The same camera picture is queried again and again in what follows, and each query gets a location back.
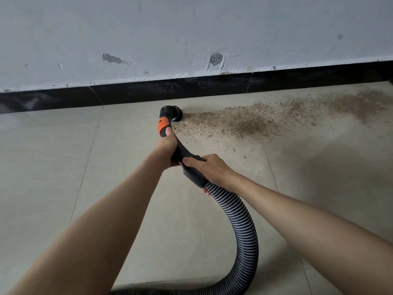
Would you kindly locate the person's left hand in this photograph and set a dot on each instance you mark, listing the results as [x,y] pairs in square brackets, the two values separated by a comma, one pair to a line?
[164,149]

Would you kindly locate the person's right forearm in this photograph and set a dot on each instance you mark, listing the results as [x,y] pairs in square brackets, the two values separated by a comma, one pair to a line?
[319,230]

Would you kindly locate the person's right hand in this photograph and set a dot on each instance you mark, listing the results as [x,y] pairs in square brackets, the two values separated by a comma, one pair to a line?
[212,170]

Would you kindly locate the brown sawdust dirt patch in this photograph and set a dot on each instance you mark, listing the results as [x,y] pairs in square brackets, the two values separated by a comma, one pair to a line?
[258,123]

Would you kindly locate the person's left forearm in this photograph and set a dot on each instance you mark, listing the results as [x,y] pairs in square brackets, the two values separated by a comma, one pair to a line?
[92,236]

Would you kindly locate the tiled floor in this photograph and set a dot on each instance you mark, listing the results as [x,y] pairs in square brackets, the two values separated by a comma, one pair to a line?
[55,181]

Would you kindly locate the round grey wall outlet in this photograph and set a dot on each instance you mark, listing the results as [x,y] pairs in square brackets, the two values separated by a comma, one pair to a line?
[216,59]

